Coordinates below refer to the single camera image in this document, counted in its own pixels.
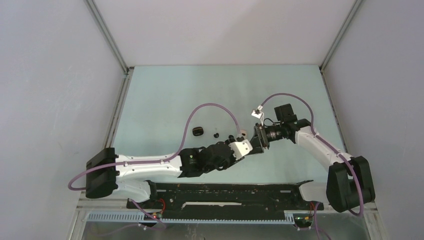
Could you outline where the black charging case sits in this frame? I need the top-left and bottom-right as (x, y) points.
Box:
(191, 126), (204, 137)

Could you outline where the beige earbud charging case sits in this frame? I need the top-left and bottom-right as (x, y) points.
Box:
(240, 129), (247, 137)

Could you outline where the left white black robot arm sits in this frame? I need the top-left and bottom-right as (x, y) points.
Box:
(85, 140), (253, 208)

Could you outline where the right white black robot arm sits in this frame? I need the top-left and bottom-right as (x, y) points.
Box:
(250, 104), (376, 213)

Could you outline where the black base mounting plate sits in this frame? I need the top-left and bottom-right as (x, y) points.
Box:
(138, 182), (317, 221)

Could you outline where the right controller board green led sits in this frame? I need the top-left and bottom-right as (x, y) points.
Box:
(294, 216), (312, 223)

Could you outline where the left controller board red led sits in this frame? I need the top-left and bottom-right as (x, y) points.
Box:
(143, 212), (162, 221)

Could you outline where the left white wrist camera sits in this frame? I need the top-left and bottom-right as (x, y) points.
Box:
(229, 139), (252, 159)

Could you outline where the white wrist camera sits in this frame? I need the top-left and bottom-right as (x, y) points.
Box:
(251, 105), (265, 126)
(229, 139), (252, 159)

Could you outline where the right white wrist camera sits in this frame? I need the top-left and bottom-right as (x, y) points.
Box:
(251, 105), (265, 126)

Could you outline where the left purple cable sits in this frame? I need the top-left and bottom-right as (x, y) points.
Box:
(67, 102), (242, 192)

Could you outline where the purple cable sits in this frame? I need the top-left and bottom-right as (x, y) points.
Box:
(258, 93), (366, 240)
(67, 102), (242, 192)

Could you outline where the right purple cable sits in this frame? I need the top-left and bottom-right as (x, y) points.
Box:
(258, 93), (366, 240)

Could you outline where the white slotted cable duct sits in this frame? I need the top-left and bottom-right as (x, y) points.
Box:
(86, 211), (296, 225)

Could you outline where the aluminium frame rail front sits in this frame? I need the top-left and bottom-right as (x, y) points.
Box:
(67, 188), (388, 240)

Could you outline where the left aluminium corner post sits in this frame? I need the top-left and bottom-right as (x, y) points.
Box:
(84, 0), (130, 75)

